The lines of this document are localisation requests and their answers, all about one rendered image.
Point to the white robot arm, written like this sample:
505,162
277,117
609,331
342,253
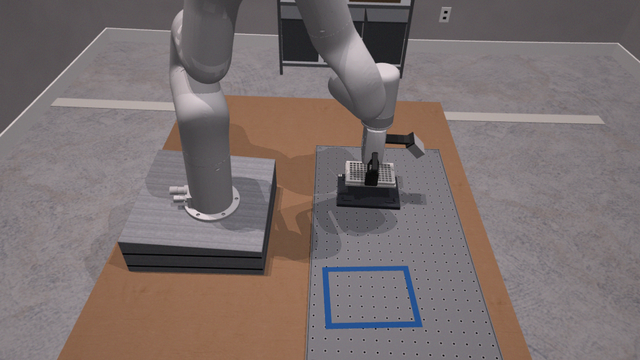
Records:
201,46

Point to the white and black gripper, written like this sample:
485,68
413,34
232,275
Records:
372,152

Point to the blue taped rectangle outline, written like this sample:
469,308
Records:
361,325

